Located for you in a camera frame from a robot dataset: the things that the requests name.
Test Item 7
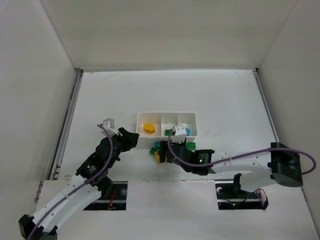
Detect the white three-compartment container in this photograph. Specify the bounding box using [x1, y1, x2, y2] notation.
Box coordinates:
[136, 112, 198, 149]

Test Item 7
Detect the blue rounded lego piece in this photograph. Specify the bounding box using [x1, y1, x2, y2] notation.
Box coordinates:
[185, 127, 191, 137]

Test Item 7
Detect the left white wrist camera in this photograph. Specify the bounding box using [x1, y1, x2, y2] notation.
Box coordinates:
[97, 118, 118, 137]

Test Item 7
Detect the small green lego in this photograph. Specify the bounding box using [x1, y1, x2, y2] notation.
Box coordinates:
[149, 147, 158, 156]

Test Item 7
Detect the green long lego brick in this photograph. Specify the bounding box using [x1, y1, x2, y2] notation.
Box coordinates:
[164, 129, 171, 136]

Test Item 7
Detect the yellow rounded lego piece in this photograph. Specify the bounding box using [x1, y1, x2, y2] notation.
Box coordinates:
[143, 122, 156, 134]

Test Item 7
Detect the large yellow lego brick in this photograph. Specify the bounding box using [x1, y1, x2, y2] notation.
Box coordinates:
[154, 150, 161, 164]

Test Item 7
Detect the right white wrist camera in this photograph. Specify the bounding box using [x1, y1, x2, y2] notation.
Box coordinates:
[170, 124, 187, 144]

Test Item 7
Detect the green square lego right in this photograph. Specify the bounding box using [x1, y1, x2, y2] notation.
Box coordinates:
[185, 142, 197, 151]

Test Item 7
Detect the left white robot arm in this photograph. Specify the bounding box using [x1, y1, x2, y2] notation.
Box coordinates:
[18, 125, 140, 240]

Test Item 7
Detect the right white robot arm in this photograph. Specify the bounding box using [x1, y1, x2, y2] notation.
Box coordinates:
[154, 140, 303, 192]

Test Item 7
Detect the blue lego brick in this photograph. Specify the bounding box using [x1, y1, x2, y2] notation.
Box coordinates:
[153, 141, 161, 149]

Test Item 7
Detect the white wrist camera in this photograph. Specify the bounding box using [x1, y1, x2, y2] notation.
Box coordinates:
[97, 118, 118, 137]
[170, 124, 187, 144]

